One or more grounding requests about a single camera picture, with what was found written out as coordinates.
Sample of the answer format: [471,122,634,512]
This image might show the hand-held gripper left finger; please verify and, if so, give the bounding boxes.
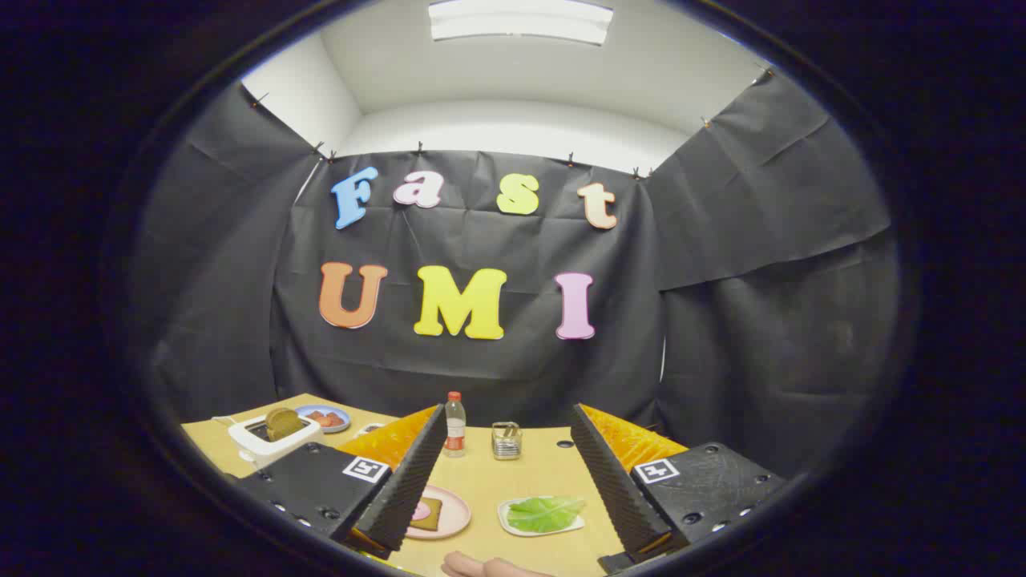
[236,405,448,560]

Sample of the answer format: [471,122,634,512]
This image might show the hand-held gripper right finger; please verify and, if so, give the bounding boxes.
[569,403,788,574]

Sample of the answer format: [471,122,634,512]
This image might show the green lettuce leaf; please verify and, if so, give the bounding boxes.
[507,495,587,535]

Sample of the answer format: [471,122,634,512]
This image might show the brown bread slice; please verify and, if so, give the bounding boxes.
[265,407,304,442]

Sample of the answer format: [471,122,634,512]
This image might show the toast slice with crust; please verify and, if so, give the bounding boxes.
[410,497,444,532]

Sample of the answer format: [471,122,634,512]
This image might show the pink round plate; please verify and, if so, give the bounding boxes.
[405,485,472,540]

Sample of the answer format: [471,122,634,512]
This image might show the clear plastic bottle red cap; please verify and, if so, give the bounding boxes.
[443,391,467,458]

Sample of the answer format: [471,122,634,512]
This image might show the white square plate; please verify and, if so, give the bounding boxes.
[497,495,586,538]

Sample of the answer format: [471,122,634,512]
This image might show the blue round plate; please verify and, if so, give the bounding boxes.
[294,405,352,434]

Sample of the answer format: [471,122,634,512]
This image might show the black backdrop cloth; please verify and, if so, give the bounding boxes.
[132,68,903,482]

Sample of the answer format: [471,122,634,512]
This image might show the white toaster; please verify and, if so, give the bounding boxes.
[228,413,325,470]

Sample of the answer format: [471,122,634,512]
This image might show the white ceiling light panel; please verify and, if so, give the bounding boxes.
[427,0,615,46]

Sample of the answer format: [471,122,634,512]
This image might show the metal wire utensil holder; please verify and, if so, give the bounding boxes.
[491,422,523,461]

